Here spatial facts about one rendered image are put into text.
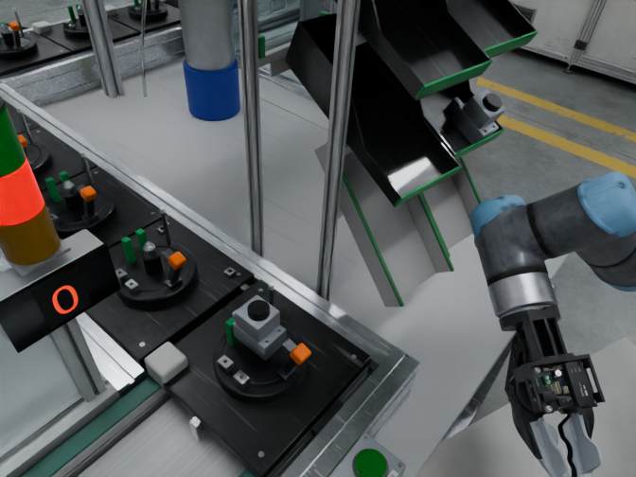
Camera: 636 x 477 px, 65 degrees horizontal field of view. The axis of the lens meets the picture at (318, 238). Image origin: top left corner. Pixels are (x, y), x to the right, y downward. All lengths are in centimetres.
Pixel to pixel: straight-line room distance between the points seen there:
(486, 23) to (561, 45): 386
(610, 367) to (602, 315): 141
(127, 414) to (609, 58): 428
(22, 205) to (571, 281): 233
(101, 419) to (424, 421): 49
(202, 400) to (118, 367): 15
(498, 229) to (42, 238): 52
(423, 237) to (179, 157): 75
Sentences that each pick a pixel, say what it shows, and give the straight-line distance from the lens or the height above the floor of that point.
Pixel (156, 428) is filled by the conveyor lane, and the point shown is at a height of 92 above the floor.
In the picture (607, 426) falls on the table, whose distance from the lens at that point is 100.
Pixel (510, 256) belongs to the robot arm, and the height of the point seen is 119.
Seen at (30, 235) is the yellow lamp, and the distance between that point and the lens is 53.
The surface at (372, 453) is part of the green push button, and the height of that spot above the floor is 97.
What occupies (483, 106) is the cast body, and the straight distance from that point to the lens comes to 84.
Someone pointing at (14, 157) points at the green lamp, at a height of 137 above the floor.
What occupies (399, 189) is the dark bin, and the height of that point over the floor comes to 120.
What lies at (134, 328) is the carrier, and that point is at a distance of 84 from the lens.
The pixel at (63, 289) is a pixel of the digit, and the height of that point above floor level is 122.
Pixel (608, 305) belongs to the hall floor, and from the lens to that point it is 254.
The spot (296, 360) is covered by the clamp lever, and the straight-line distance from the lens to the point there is 67.
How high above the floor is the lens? 161
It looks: 42 degrees down
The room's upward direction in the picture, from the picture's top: 4 degrees clockwise
